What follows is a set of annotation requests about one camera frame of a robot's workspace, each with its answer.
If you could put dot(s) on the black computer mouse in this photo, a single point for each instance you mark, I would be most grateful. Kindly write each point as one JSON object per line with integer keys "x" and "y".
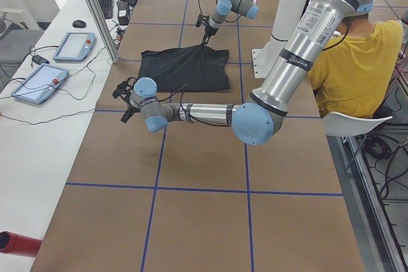
{"x": 80, "y": 24}

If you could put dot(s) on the grey office chair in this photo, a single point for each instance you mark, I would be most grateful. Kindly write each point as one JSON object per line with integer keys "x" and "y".
{"x": 15, "y": 45}

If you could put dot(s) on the person in yellow shirt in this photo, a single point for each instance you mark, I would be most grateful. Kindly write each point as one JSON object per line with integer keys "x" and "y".
{"x": 352, "y": 75}

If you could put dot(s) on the black box with label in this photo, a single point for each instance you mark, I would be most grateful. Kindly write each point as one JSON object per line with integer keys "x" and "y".
{"x": 123, "y": 14}

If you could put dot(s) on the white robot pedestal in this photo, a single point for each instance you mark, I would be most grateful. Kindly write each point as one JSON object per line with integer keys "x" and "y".
{"x": 289, "y": 13}

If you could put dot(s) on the black keyboard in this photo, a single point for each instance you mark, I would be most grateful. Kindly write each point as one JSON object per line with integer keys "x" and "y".
{"x": 106, "y": 8}

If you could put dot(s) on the far teach pendant tablet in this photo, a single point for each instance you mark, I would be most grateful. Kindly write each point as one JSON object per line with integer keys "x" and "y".
{"x": 75, "y": 47}

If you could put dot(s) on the near teach pendant tablet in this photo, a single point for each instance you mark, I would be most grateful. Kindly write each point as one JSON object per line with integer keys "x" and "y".
{"x": 41, "y": 84}

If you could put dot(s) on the aluminium frame post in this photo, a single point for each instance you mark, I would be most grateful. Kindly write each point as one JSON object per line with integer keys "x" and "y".
{"x": 104, "y": 33}

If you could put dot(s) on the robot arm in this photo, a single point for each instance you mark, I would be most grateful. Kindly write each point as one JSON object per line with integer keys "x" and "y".
{"x": 261, "y": 116}
{"x": 245, "y": 8}

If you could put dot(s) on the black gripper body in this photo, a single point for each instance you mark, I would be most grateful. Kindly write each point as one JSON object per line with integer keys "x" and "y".
{"x": 210, "y": 31}
{"x": 131, "y": 107}

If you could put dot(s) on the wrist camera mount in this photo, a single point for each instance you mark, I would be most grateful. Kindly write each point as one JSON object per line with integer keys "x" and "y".
{"x": 202, "y": 20}
{"x": 123, "y": 90}

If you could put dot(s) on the black printed t-shirt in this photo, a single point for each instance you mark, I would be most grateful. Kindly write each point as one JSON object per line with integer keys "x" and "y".
{"x": 196, "y": 68}

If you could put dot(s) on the black power adapter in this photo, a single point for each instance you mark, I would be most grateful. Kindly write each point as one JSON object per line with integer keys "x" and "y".
{"x": 40, "y": 60}

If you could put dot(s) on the white plastic chair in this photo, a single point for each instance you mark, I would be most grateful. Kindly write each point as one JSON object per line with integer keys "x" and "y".
{"x": 340, "y": 125}

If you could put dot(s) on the red cylinder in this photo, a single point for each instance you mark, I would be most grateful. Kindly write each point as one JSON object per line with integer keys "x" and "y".
{"x": 17, "y": 244}

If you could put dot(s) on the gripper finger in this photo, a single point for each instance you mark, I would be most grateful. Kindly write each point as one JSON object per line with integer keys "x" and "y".
{"x": 127, "y": 115}
{"x": 205, "y": 39}

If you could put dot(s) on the teach pendant tablet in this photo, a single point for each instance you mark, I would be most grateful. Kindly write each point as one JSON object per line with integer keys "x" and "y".
{"x": 41, "y": 84}
{"x": 75, "y": 47}

